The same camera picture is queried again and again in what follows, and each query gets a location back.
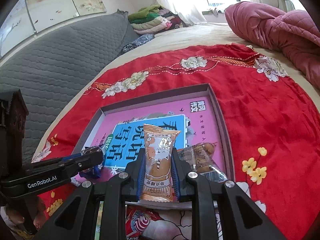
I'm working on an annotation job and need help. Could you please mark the orange cat biscuit pack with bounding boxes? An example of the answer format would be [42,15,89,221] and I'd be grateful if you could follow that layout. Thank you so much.
[141,124,180,202]

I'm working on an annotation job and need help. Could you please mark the pink blue workbook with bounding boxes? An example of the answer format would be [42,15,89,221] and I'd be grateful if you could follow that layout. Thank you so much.
[74,94,229,187]

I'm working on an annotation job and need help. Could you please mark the red floral blanket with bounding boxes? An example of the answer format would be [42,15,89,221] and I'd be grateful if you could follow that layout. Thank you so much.
[33,43,319,239]

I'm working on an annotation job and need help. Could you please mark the orange-edged brown snack pack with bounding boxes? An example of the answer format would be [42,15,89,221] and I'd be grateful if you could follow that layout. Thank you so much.
[178,142,227,183]

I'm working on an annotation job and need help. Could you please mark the beige bed sheet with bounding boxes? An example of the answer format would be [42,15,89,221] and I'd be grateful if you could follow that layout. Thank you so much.
[32,23,319,161]

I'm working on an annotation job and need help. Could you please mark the blue oreo cookie pack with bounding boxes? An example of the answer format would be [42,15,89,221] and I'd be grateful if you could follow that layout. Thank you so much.
[80,146,107,179]

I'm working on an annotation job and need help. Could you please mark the grey shallow box tray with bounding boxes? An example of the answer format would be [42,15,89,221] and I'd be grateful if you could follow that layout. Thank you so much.
[74,84,235,209]

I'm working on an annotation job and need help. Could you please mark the dark blue patterned pillow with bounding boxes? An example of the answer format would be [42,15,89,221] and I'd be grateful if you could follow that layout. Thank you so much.
[119,34,155,55]

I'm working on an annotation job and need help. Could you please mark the floral wall painting panels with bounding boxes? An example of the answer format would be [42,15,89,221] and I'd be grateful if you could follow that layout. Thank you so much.
[1,0,106,56]

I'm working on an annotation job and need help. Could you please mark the pink quilted comforter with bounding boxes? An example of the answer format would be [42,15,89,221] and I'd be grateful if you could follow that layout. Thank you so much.
[225,2,319,88]

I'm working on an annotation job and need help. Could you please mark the grey quilted headboard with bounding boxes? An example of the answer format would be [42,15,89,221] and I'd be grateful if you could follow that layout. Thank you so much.
[1,10,138,164]

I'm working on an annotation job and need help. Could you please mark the stack of folded blankets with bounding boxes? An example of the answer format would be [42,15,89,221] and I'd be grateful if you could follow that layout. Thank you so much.
[128,4,188,35]

